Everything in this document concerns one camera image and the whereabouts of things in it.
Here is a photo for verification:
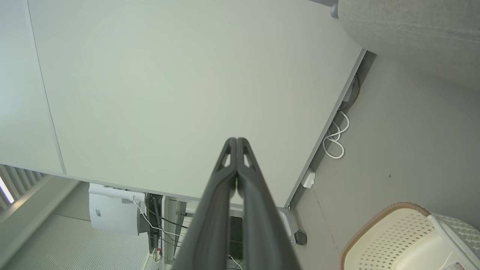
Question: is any white looped floor cable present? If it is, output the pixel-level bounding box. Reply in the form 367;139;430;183
322;110;351;160

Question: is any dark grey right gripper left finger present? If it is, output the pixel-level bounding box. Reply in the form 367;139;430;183
170;137;238;270

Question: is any grey fabric sofa seat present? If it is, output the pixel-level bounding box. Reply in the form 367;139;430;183
337;0;480;93

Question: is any white power box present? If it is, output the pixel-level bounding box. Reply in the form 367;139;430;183
301;168;317;189

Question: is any white perforated laundry basket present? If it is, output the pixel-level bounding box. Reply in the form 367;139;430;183
340;202;480;270

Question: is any white box appliance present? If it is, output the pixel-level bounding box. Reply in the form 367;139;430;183
88;183;147;236

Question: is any black hanging cable bundle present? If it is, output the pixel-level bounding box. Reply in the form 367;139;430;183
144;193;190;260

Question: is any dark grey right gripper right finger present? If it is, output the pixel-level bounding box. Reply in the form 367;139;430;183
237;137;303;270

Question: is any large white partition panel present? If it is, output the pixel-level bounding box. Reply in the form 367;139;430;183
0;0;366;209

